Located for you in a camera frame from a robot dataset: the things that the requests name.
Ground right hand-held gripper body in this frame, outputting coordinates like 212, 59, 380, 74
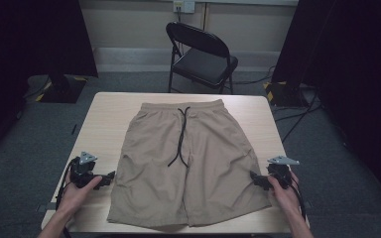
265, 155, 301, 191

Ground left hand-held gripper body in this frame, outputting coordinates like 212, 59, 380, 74
68, 151, 99, 189

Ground beige shorts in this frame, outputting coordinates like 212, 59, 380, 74
106, 98, 273, 229

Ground person's right hand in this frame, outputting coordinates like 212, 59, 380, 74
266, 171, 301, 214

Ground person's left hand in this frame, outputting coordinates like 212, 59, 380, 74
57, 172, 104, 217

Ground black yellow striped box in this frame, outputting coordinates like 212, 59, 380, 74
262, 80, 310, 108

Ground black stand base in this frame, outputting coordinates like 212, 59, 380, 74
34, 73, 89, 104

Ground dark curtain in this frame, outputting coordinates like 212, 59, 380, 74
271, 0, 381, 210
0, 0, 99, 168

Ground black folding chair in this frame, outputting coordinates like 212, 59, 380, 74
165, 21, 239, 95

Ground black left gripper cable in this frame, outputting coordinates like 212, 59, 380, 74
55, 156, 81, 238

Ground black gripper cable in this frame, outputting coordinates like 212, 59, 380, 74
55, 156, 81, 238
289, 178, 308, 222

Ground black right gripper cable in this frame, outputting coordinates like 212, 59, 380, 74
289, 178, 308, 222

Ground thin black floor cable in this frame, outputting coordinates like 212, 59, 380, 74
232, 64, 278, 85

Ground white wall socket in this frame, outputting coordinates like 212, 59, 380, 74
173, 0, 196, 15

